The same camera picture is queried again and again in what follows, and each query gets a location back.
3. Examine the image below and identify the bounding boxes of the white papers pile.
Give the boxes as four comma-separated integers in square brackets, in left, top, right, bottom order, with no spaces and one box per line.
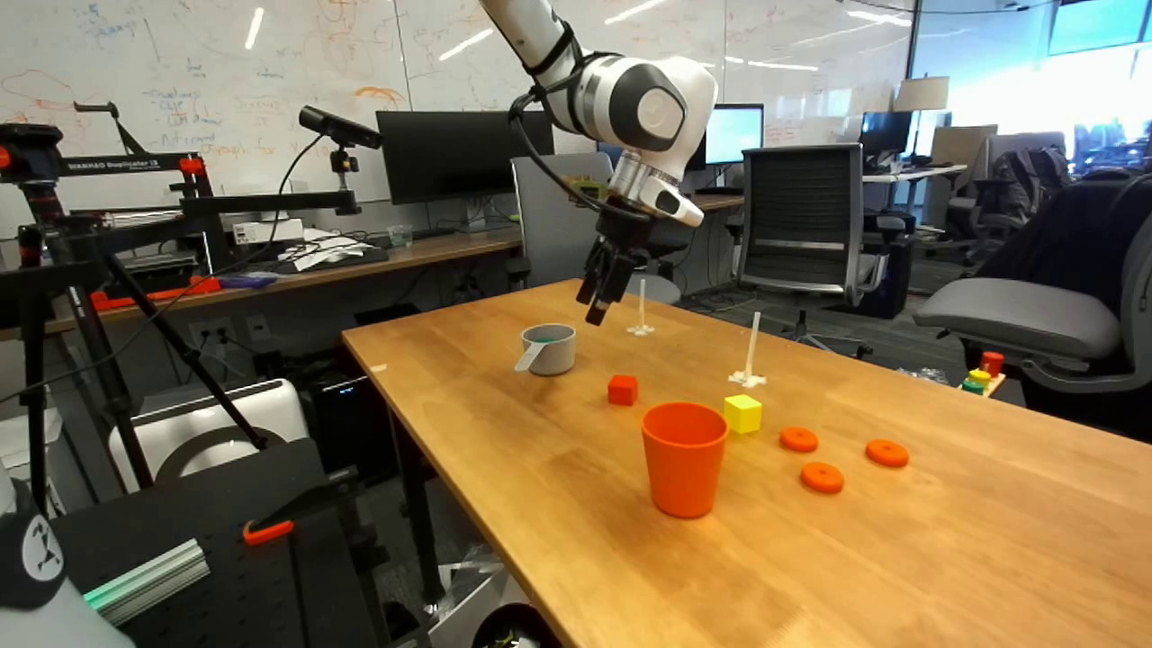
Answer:
[269,235,377,274]

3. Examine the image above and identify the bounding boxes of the black camera on stand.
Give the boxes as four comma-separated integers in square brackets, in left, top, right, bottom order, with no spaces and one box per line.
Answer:
[293,99,387,219]

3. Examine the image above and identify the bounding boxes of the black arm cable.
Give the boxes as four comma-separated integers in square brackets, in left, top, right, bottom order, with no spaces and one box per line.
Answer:
[506,81,605,214]

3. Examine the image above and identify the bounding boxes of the white hard case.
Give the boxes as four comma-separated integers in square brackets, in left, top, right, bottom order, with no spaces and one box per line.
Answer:
[105,375,313,496]

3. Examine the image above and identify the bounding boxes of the white distant desk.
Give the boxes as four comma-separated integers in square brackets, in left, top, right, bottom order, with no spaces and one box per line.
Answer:
[860,162,970,231]

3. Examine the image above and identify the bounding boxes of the black tripod rig orange knobs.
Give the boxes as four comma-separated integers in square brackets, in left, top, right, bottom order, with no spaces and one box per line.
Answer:
[0,99,363,513]

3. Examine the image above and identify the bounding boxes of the orange flat disc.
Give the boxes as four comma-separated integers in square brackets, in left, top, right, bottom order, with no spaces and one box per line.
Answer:
[862,435,914,471]
[776,424,825,458]
[794,462,850,496]

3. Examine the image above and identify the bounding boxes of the thin white peg stand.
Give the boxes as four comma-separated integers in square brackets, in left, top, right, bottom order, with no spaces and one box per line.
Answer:
[723,308,771,391]
[623,274,659,342]

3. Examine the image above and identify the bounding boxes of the black draped jacket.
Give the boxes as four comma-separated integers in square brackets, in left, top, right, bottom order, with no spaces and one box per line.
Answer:
[974,168,1152,316]

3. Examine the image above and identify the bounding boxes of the orange clamp tool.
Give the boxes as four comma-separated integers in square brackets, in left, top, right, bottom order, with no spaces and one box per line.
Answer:
[85,274,226,316]

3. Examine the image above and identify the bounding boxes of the grey padded office chair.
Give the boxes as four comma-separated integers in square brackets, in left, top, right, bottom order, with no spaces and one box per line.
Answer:
[914,212,1152,399]

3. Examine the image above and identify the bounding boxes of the colourful stacking toy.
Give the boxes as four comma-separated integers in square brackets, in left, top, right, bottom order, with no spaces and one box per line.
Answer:
[957,349,1012,399]

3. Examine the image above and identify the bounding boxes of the black mesh office chair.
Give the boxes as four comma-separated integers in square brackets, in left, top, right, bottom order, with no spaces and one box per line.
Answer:
[737,142,872,303]

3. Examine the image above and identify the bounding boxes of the large black monitor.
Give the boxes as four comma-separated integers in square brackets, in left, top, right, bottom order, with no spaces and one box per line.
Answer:
[373,109,557,210]

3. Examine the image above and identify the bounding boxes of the long wooden desk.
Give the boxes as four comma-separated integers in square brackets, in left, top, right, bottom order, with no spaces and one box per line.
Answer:
[44,189,748,342]

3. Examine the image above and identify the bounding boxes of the grey green tube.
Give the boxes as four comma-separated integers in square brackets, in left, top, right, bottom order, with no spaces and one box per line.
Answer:
[79,535,215,628]

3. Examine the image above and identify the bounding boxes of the beige lamp shade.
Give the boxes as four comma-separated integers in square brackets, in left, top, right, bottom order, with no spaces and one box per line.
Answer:
[895,73,952,118]

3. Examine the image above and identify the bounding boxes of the small distant monitor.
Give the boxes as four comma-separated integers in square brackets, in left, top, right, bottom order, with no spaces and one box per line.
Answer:
[855,109,914,162]

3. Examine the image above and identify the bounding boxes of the black bag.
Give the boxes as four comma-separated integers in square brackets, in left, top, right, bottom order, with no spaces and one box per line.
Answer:
[50,435,387,648]

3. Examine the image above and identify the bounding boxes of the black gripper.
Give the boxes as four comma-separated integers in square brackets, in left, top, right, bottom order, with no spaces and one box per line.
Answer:
[572,196,676,331]

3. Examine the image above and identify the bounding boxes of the grey pot with handle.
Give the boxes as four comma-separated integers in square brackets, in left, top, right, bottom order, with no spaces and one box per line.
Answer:
[515,321,579,382]

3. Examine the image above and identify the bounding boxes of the yellow cube block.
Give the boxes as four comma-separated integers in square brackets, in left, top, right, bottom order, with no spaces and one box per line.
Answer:
[721,391,765,439]

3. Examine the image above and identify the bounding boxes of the orange plastic cup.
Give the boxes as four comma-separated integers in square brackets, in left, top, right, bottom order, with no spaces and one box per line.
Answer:
[638,399,734,520]

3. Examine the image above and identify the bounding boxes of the monitor with lit screen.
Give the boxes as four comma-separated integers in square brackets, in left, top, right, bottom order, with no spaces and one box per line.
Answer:
[698,99,765,172]

